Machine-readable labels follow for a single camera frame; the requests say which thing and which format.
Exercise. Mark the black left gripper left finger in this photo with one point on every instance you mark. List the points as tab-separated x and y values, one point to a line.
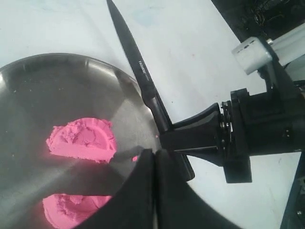
132	207

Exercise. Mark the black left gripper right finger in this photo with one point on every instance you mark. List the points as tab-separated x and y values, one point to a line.
177	205

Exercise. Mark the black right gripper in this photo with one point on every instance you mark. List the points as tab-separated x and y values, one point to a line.
263	124

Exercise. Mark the black knife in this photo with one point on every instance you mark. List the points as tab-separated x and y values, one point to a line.
149	93

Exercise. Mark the pink dough lump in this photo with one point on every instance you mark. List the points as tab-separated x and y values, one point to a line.
85	138
65	211

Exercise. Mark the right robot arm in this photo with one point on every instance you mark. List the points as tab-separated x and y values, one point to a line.
275	76

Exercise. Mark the round steel plate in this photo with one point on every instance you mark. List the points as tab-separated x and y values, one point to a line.
43	91

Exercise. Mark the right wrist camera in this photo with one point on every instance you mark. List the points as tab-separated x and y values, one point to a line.
253	54

